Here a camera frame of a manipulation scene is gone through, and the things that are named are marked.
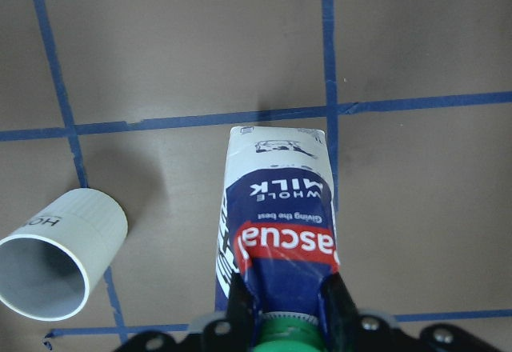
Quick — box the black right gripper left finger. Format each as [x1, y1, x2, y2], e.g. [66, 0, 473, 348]
[226, 274, 260, 351]

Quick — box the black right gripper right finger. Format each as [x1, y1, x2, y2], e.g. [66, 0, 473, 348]
[319, 273, 359, 351]

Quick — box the blue white milk carton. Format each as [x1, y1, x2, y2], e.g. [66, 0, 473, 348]
[215, 126, 339, 351]

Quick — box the white ceramic mug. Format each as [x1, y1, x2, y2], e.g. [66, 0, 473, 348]
[1, 188, 128, 322]

